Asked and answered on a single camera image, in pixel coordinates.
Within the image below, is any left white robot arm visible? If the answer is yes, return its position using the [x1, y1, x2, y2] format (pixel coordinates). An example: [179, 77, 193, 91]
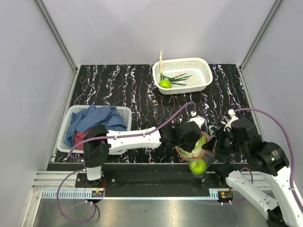
[83, 116, 205, 187]

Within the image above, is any purple cable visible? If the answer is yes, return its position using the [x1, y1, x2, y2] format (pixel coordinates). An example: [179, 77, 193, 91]
[56, 101, 197, 223]
[233, 108, 303, 213]

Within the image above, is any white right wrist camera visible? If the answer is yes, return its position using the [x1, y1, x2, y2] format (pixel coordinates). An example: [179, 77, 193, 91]
[224, 109, 239, 131]

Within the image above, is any white perforated plastic basket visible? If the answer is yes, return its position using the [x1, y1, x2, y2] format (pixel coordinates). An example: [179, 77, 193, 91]
[152, 57, 213, 95]

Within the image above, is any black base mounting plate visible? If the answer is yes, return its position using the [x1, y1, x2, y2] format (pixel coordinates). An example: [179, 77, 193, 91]
[75, 163, 229, 199]

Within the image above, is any white laundry basket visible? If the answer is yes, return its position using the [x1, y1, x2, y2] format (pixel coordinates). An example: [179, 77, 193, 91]
[57, 105, 132, 153]

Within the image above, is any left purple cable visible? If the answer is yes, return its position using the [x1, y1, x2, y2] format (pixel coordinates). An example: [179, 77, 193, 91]
[56, 101, 197, 223]

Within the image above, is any fake green white cabbage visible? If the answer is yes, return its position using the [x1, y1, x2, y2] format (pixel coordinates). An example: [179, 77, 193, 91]
[179, 135, 208, 159]

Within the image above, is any clear zip top bag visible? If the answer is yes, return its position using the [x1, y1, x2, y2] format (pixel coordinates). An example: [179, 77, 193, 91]
[175, 132, 215, 178]

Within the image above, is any blue checkered cloth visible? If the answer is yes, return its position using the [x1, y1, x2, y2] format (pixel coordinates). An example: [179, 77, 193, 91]
[64, 105, 127, 148]

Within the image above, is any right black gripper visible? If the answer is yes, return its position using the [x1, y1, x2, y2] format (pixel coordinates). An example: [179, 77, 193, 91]
[201, 125, 248, 155]

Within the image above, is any fake green onion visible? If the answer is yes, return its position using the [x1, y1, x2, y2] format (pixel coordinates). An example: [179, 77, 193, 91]
[159, 50, 190, 85]

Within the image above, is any fake green apple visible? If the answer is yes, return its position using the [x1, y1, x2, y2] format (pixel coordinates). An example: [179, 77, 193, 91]
[159, 79, 171, 88]
[189, 159, 207, 175]

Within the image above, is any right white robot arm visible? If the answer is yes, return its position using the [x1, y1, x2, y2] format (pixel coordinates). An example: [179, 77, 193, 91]
[202, 118, 303, 227]

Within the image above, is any dark red cloth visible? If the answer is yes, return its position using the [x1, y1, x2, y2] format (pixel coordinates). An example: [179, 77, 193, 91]
[74, 130, 91, 145]

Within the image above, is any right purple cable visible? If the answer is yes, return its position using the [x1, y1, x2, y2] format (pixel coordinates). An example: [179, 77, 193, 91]
[233, 108, 303, 213]

